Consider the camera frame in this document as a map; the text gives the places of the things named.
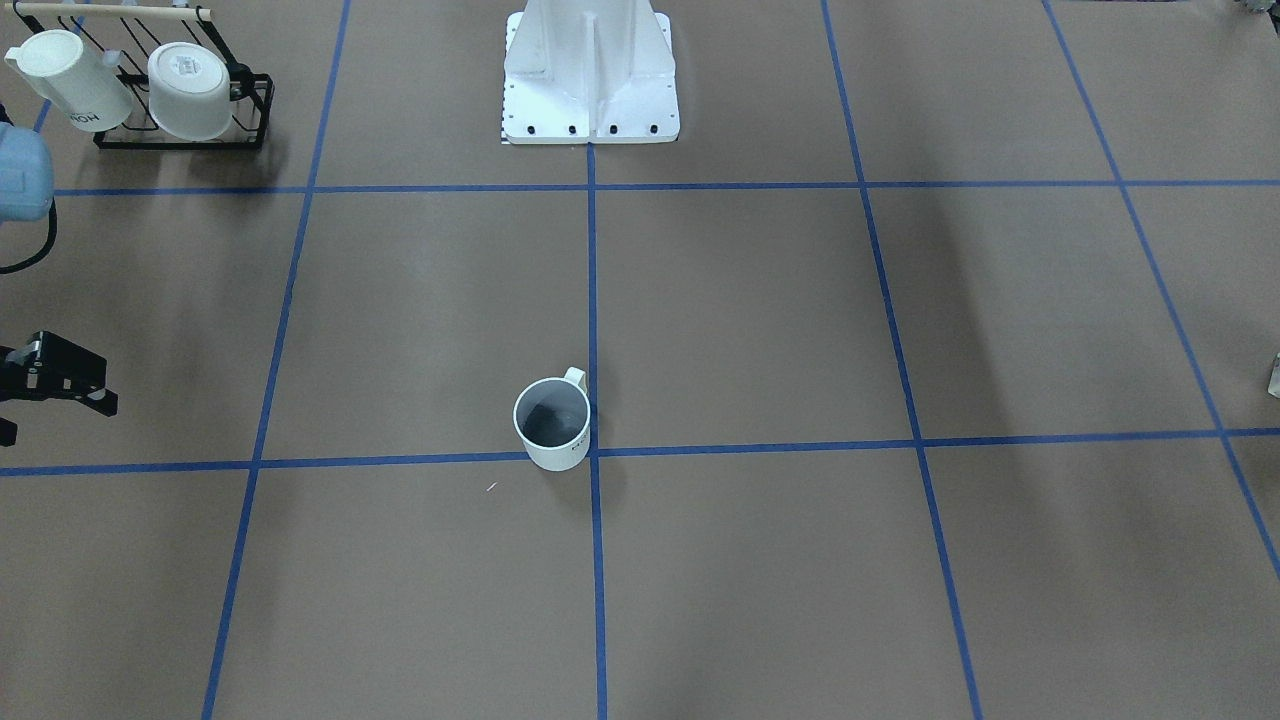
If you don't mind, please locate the white mug on rack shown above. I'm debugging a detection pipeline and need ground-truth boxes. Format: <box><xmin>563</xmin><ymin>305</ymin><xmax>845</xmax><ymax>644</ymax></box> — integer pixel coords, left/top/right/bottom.
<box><xmin>3</xmin><ymin>29</ymin><xmax>134</xmax><ymax>133</ymax></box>
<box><xmin>146</xmin><ymin>42</ymin><xmax>232</xmax><ymax>142</ymax></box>

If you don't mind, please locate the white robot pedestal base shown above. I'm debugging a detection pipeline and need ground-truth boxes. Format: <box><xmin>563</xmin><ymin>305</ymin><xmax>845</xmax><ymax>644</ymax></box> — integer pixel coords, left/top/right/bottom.
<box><xmin>500</xmin><ymin>1</ymin><xmax>681</xmax><ymax>145</ymax></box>

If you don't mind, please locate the white mug on rack upper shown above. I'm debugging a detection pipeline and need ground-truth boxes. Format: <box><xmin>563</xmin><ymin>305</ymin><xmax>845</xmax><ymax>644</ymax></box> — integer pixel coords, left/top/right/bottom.
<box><xmin>3</xmin><ymin>29</ymin><xmax>134</xmax><ymax>133</ymax></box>

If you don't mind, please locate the white mug on rack lower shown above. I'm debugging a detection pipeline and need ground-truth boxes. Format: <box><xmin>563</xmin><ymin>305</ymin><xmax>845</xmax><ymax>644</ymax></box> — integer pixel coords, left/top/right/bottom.
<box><xmin>146</xmin><ymin>42</ymin><xmax>232</xmax><ymax>142</ymax></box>

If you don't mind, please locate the white mug with grey interior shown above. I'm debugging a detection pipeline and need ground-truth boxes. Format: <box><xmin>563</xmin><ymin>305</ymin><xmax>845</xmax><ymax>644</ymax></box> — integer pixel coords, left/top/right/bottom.
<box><xmin>512</xmin><ymin>366</ymin><xmax>593</xmax><ymax>471</ymax></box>

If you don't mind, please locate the black wire mug rack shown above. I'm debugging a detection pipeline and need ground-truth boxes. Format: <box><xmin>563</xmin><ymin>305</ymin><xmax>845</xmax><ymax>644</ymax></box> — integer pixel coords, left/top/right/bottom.
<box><xmin>3</xmin><ymin>1</ymin><xmax>275</xmax><ymax>150</ymax></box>

